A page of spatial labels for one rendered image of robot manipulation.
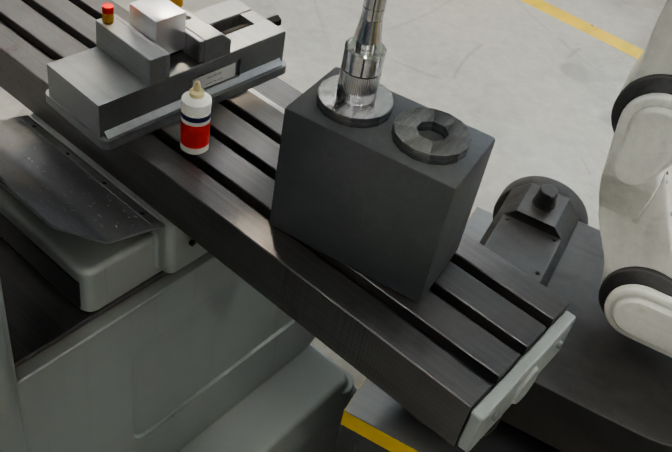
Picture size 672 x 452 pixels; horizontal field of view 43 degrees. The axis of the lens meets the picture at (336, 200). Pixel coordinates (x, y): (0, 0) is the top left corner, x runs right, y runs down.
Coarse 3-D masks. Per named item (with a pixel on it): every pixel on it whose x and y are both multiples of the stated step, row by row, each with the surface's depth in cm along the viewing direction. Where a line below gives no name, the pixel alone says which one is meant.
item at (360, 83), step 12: (348, 60) 93; (384, 60) 94; (348, 72) 94; (360, 72) 93; (372, 72) 94; (348, 84) 95; (360, 84) 94; (372, 84) 95; (348, 96) 96; (360, 96) 96; (372, 96) 96
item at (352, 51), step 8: (352, 40) 94; (344, 48) 94; (352, 48) 93; (376, 48) 94; (384, 48) 94; (352, 56) 93; (360, 56) 92; (368, 56) 92; (376, 56) 93; (384, 56) 94; (368, 64) 93
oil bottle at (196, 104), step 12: (192, 96) 112; (204, 96) 113; (192, 108) 112; (204, 108) 112; (192, 120) 113; (204, 120) 114; (180, 132) 116; (192, 132) 114; (204, 132) 115; (180, 144) 117; (192, 144) 116; (204, 144) 117
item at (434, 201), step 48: (336, 96) 98; (384, 96) 99; (288, 144) 99; (336, 144) 96; (384, 144) 94; (432, 144) 93; (480, 144) 97; (288, 192) 104; (336, 192) 100; (384, 192) 96; (432, 192) 92; (336, 240) 104; (384, 240) 100; (432, 240) 96
